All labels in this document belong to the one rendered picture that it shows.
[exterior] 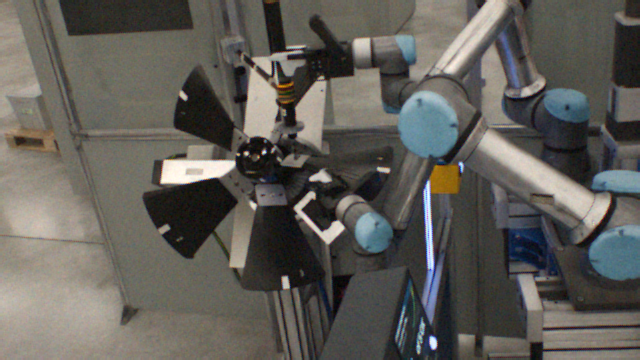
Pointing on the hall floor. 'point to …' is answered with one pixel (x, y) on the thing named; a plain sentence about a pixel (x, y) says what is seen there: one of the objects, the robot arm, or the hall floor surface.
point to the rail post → (453, 300)
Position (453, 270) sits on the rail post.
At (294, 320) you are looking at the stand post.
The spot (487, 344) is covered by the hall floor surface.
